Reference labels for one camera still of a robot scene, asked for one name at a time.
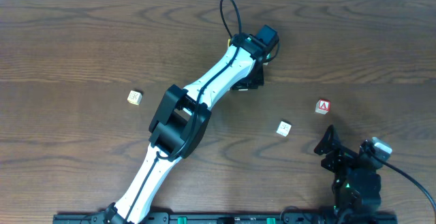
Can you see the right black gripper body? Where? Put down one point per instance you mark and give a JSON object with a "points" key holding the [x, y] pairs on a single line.
{"points": [[339, 156]]}

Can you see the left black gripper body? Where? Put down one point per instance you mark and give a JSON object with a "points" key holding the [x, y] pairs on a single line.
{"points": [[248, 82]]}

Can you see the red letter A block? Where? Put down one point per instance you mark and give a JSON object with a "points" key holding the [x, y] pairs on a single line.
{"points": [[322, 106]]}

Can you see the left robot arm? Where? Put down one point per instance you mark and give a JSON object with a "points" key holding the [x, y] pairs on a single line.
{"points": [[180, 122]]}

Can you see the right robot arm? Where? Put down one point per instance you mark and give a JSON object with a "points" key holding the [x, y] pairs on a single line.
{"points": [[356, 185]]}

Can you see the green letter R block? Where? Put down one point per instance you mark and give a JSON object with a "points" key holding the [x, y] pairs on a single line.
{"points": [[266, 60]]}

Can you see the white picture wooden block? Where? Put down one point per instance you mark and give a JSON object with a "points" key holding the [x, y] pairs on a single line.
{"points": [[283, 128]]}

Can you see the tan patterned wooden block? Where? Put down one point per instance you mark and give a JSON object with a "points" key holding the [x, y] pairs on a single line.
{"points": [[134, 97]]}

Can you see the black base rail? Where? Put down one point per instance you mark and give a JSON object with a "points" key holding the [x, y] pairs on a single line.
{"points": [[234, 218]]}

